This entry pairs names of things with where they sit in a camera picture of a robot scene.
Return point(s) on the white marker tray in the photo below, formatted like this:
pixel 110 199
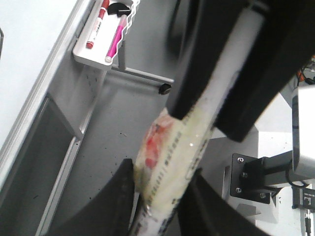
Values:
pixel 95 57

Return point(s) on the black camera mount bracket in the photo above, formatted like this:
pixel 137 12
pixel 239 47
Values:
pixel 254 179

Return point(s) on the white whiteboard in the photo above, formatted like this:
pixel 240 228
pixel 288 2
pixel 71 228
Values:
pixel 34 38

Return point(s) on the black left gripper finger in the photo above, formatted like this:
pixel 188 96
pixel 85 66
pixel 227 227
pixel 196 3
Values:
pixel 208 27
pixel 202 212
pixel 109 212
pixel 285 43

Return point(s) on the red capped whiteboard marker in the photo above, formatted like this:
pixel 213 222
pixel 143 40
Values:
pixel 93 34

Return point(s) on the black whiteboard eraser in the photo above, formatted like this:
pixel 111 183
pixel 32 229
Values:
pixel 118 9

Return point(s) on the white black whiteboard marker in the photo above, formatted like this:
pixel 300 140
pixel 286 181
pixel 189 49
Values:
pixel 173 148

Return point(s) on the grey camera housing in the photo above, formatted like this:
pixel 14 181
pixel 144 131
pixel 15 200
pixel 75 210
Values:
pixel 303 131

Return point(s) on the pink marker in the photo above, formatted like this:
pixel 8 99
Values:
pixel 117 37

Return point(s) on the black round bar cap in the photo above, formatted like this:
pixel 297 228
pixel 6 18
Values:
pixel 164 89

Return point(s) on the grey horizontal crossbar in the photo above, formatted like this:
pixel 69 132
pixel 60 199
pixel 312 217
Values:
pixel 143 74

